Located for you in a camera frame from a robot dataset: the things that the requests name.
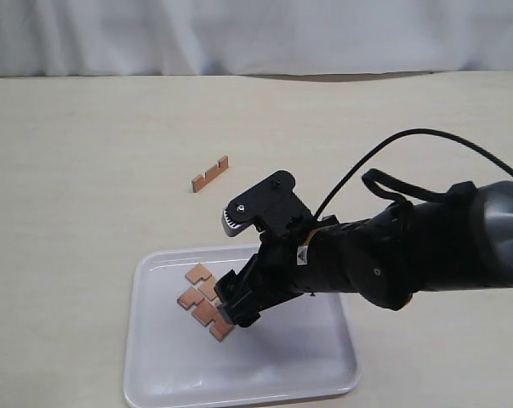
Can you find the white plastic tray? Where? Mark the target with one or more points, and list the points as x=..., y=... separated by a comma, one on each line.
x=299, y=350

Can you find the white backdrop curtain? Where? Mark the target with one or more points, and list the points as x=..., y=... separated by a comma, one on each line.
x=298, y=38

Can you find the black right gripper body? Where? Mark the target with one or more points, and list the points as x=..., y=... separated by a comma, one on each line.
x=305, y=260

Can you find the wooden notched piece one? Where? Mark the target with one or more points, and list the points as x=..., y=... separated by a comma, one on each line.
x=202, y=278

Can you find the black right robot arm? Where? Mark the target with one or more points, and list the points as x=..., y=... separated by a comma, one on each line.
x=463, y=240

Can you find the wooden notched piece four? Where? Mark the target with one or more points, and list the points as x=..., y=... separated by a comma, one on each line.
x=208, y=316

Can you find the wooden notched piece two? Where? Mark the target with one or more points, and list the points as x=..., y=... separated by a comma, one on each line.
x=193, y=296

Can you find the wooden notched piece three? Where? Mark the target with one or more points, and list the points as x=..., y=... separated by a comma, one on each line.
x=202, y=180

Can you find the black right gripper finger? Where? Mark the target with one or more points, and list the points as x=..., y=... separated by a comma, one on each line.
x=238, y=288
x=241, y=309

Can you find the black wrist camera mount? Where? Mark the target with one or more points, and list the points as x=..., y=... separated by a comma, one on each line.
x=269, y=205

